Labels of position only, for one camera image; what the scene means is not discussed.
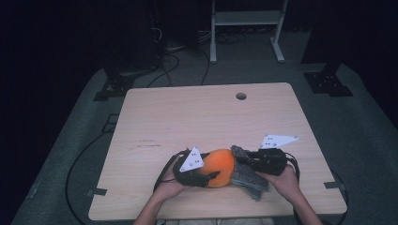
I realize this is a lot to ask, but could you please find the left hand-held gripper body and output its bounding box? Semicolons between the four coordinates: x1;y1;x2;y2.
172;145;213;188

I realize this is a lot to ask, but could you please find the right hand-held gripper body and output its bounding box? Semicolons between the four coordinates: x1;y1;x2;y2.
248;134;300;177

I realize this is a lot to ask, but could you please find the orange ball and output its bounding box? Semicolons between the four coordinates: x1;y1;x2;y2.
198;148;237;188

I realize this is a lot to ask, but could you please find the grey fuzzy cloth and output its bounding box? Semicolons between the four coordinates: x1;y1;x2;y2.
229;144;270;202

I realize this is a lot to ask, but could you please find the person's left hand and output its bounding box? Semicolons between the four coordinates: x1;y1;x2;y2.
153;158;190;202

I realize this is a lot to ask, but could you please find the person's right hand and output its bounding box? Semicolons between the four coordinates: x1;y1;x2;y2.
256;163;303;204

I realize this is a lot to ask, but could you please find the grey tape piece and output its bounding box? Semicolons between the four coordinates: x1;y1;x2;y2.
87;187;108;197
323;181;346;190

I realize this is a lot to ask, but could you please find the black stand base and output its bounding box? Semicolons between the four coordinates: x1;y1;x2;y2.
93;73;136;102
303;64;355;98

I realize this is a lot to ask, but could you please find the dark equipment cabinet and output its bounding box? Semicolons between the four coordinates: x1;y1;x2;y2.
99;0;163;74

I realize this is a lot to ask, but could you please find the white metal stand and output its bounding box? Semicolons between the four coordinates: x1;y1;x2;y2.
209;0;289;65

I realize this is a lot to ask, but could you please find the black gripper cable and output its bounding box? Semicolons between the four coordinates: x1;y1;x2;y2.
153;151;190;192
283;152;301;184

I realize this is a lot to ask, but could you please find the black floor cable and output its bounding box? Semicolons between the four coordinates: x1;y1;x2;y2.
65;130;111;225
200;48;211;86
146;52;181;88

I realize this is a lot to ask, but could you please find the tangle of cables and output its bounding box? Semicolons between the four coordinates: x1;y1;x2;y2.
196;29;248;45

